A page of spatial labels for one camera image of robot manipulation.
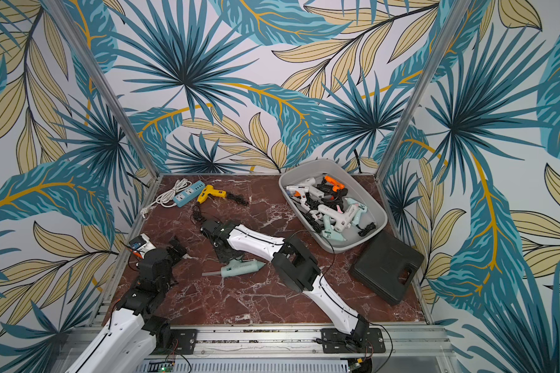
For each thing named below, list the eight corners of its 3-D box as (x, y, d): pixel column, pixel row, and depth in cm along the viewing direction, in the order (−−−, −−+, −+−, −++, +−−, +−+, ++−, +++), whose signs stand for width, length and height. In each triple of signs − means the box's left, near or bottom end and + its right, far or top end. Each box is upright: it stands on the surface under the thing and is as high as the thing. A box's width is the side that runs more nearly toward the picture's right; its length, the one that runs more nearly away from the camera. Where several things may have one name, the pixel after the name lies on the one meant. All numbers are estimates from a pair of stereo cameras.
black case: (343, 271, 91) (347, 264, 86) (373, 232, 102) (378, 224, 97) (390, 309, 82) (398, 304, 77) (418, 263, 93) (426, 255, 88)
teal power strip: (172, 202, 110) (171, 199, 108) (202, 182, 118) (200, 179, 116) (179, 208, 107) (177, 205, 106) (208, 187, 116) (207, 184, 114)
